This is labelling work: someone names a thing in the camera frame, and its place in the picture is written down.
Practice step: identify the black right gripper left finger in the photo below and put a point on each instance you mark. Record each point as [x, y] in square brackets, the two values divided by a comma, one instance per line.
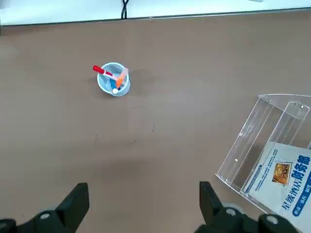
[70, 208]

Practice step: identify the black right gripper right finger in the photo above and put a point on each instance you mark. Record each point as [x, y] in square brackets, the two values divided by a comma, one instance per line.
[211, 208]

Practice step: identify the clear acrylic storage rack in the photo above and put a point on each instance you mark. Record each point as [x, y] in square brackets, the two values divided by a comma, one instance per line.
[243, 145]

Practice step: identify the blue white booklet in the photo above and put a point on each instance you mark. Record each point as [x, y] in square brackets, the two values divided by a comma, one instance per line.
[279, 182]

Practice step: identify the blue marker white cap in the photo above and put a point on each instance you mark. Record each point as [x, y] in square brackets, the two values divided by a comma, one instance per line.
[115, 89]

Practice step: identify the translucent blue pen cup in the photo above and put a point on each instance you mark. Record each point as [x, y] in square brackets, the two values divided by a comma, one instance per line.
[125, 91]

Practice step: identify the orange pen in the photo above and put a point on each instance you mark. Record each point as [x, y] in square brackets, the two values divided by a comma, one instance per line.
[120, 80]

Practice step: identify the red marker pen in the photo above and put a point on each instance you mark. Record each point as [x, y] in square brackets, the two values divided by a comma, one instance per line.
[99, 70]

